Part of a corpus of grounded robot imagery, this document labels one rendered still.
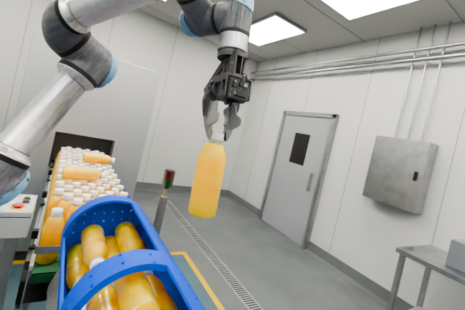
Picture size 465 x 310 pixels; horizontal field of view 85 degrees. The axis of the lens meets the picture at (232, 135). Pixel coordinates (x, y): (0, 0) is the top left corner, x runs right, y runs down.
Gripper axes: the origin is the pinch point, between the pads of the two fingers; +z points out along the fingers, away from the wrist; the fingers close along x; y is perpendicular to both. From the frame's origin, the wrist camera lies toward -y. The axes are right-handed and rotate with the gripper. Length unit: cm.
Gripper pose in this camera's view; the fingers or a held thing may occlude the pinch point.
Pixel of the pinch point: (216, 134)
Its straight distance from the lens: 64.1
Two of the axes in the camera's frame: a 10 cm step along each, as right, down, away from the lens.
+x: 8.3, 1.4, 5.4
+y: 5.4, 0.3, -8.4
